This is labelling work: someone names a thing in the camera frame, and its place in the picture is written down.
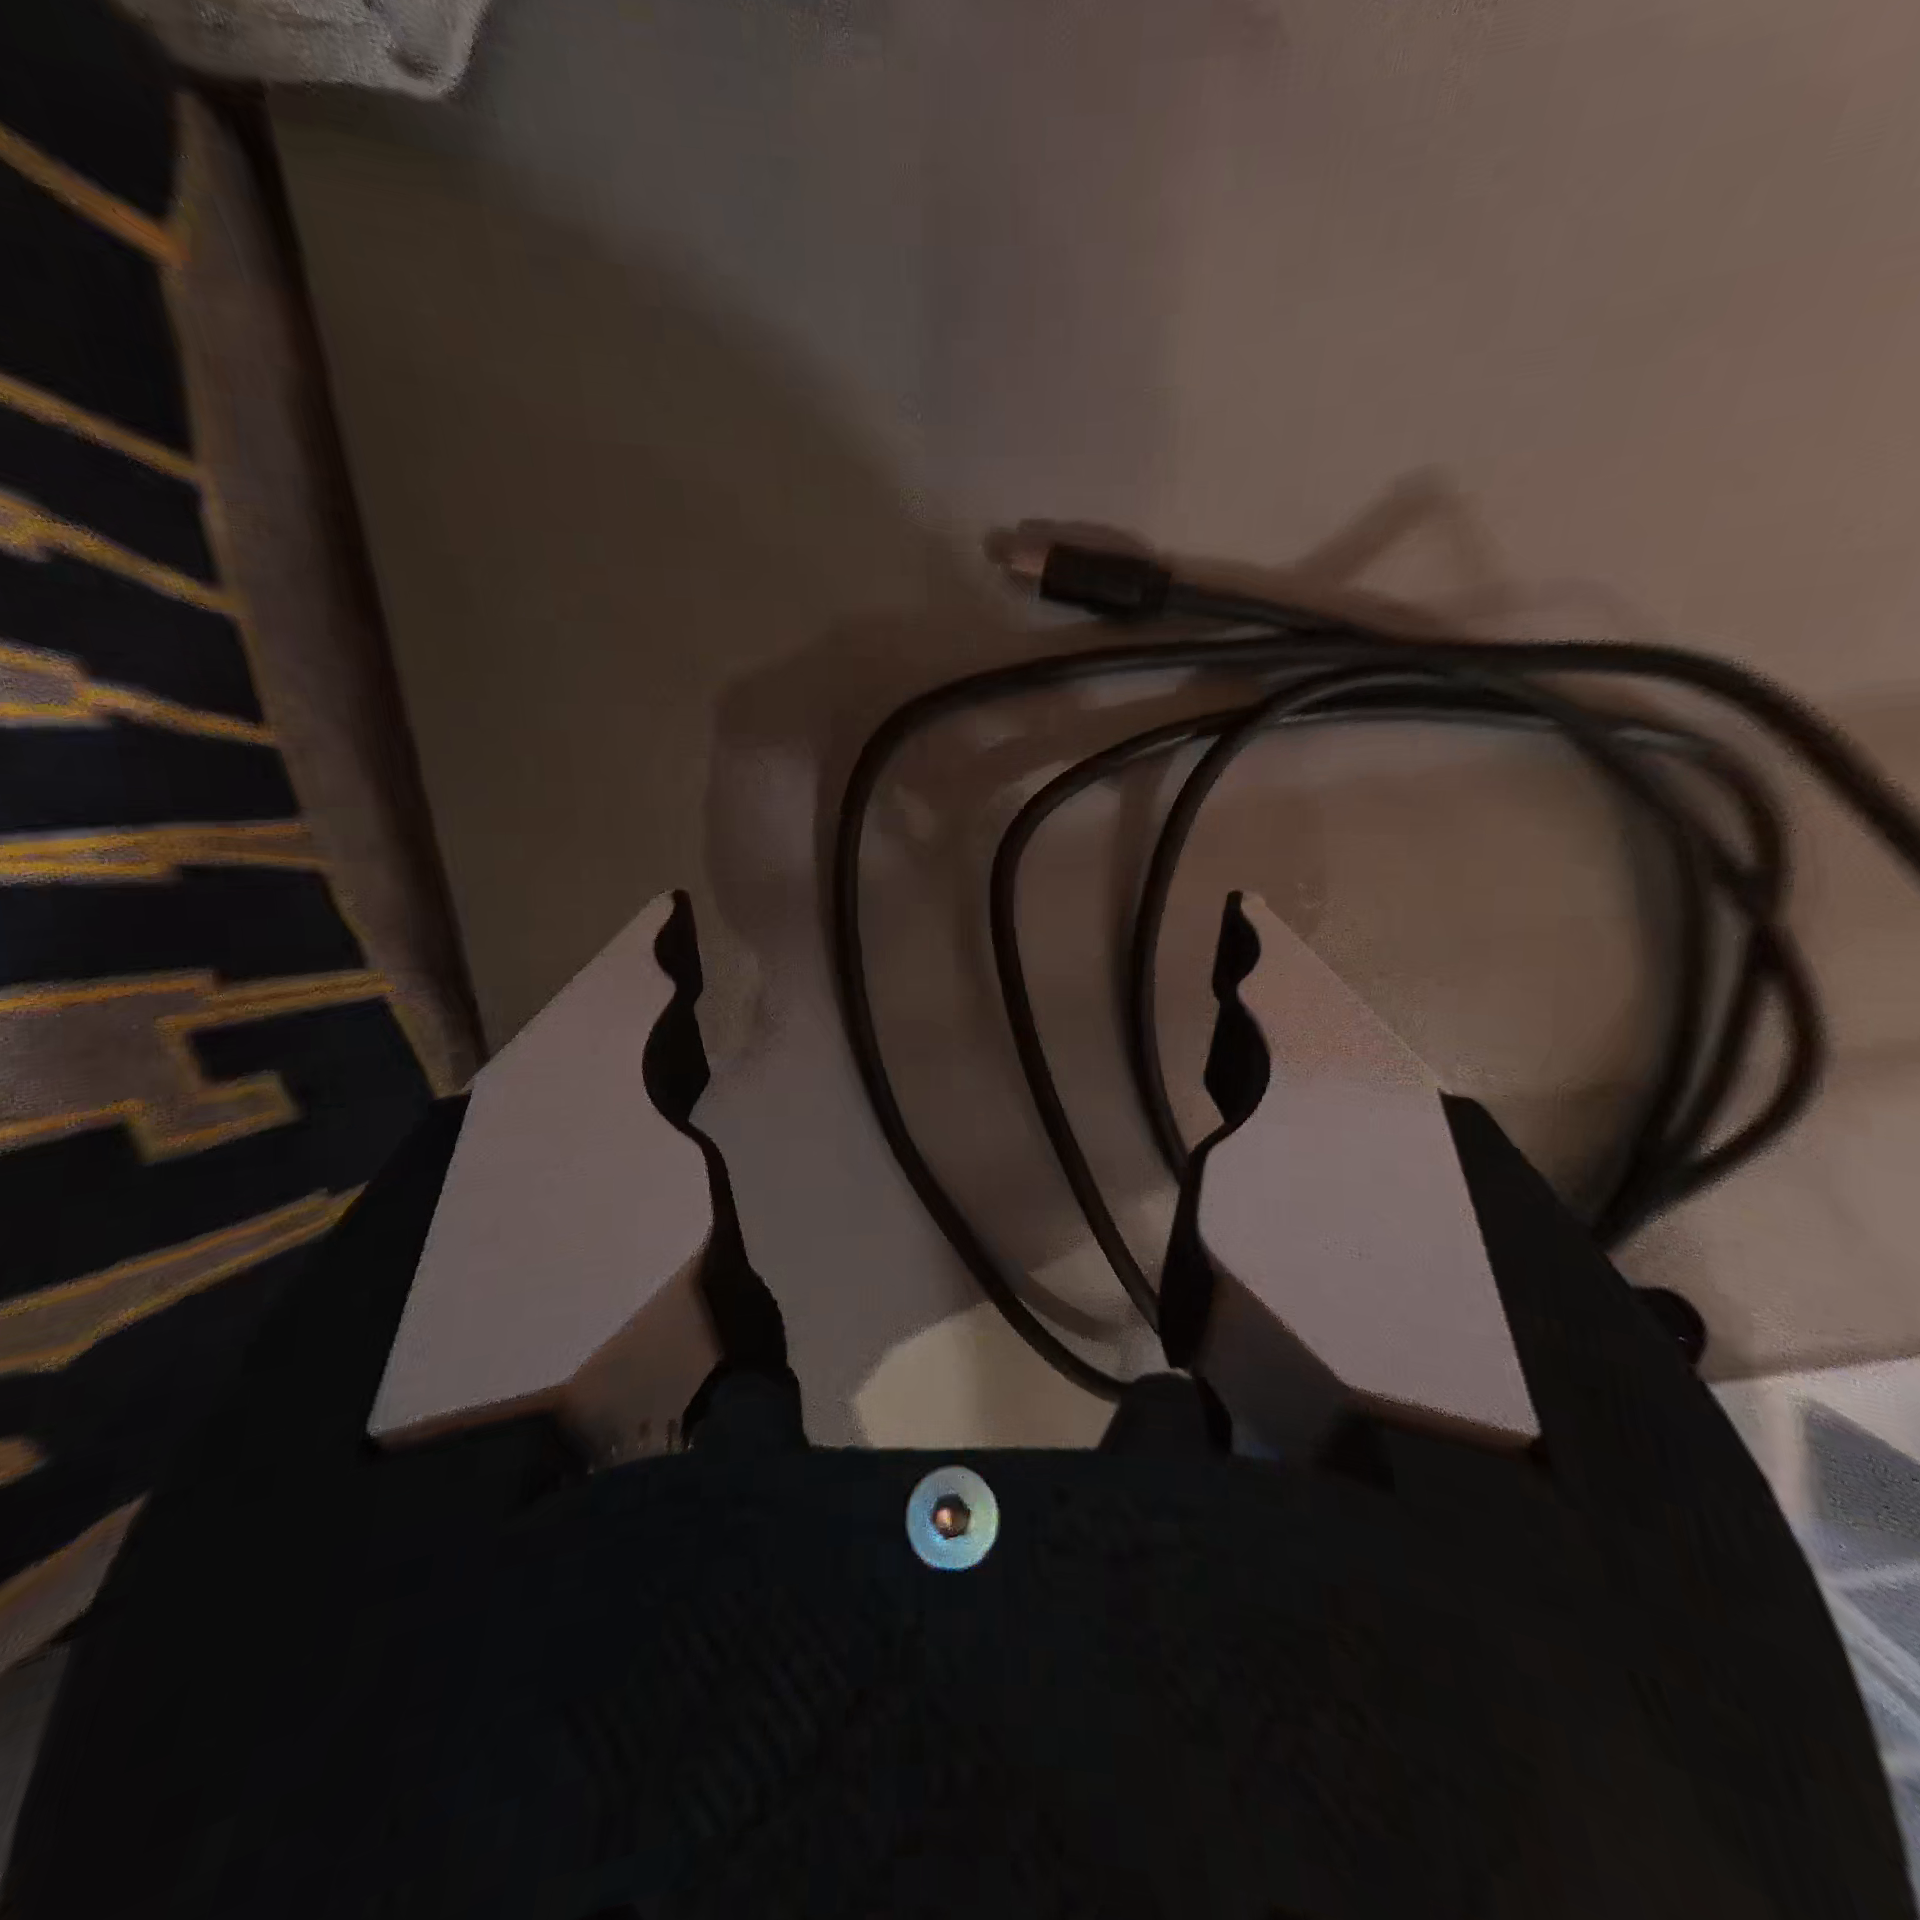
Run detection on black usb cable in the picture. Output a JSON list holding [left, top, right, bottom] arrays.
[[833, 517, 1920, 1404]]

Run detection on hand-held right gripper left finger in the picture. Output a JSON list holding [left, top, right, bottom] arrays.
[[365, 890, 794, 1450]]

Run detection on person's left forearm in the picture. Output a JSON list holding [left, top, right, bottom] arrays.
[[179, 0, 496, 98]]

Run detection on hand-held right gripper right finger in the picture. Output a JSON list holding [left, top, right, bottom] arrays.
[[1158, 890, 1548, 1450]]

